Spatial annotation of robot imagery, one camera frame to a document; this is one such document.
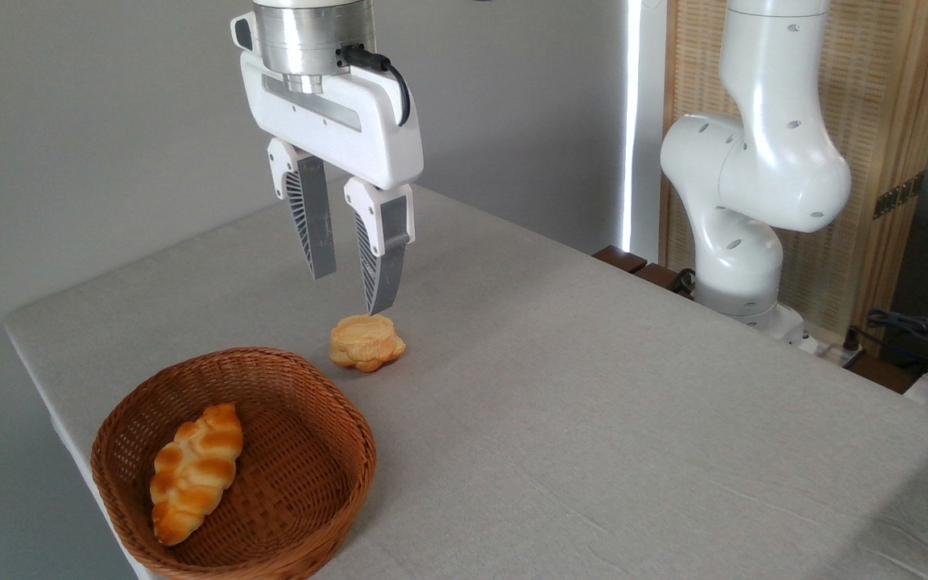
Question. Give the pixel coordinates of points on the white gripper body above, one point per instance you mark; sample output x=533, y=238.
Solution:
x=367, y=137

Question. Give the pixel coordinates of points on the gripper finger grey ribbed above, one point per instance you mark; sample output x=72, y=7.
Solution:
x=315, y=217
x=383, y=258

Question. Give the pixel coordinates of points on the braided golden bread loaf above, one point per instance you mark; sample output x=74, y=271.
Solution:
x=194, y=475

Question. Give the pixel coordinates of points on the round flower-shaped bread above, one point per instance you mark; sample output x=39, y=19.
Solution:
x=366, y=342

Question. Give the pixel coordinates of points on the dark brown wooden block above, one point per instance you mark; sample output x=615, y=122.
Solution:
x=619, y=258
x=659, y=278

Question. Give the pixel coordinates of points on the brown wicker basket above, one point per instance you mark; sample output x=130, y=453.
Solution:
x=287, y=483

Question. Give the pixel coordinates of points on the grey tablecloth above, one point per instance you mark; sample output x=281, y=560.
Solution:
x=593, y=403

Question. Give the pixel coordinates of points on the white power strip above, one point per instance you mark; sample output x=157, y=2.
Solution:
x=834, y=350

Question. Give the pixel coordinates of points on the bamboo folding screen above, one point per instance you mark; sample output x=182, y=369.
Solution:
x=883, y=80

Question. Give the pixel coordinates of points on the metal screen hinge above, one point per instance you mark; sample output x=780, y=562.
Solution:
x=899, y=195

